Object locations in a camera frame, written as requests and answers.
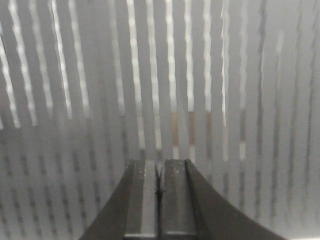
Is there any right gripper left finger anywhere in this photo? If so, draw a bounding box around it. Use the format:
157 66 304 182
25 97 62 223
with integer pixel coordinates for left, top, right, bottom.
81 160 159 240

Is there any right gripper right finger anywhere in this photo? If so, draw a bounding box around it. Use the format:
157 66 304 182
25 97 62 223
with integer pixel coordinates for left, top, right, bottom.
159 159 282 240

